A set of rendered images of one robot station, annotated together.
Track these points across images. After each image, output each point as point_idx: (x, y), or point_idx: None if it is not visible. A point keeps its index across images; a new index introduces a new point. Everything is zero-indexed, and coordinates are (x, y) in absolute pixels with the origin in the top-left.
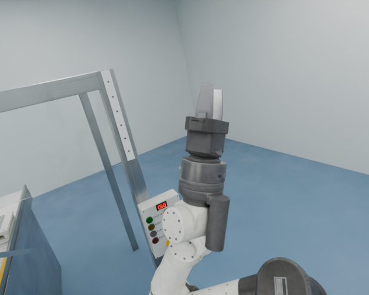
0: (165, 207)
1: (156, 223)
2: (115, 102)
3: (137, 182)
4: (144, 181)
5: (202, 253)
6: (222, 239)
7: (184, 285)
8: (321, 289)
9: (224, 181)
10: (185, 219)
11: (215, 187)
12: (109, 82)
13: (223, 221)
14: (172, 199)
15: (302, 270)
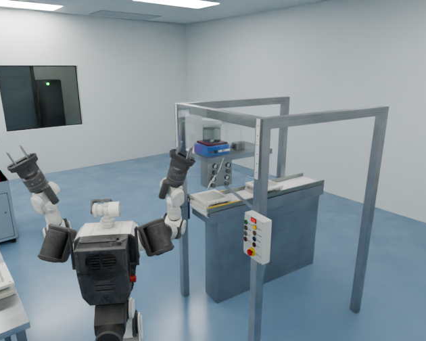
0: (255, 223)
1: (248, 229)
2: (257, 139)
3: (255, 196)
4: (259, 199)
5: (170, 203)
6: (159, 193)
7: (171, 216)
8: (161, 245)
9: (172, 178)
10: (162, 180)
11: (168, 177)
12: (257, 126)
13: (161, 188)
14: (259, 222)
15: (153, 220)
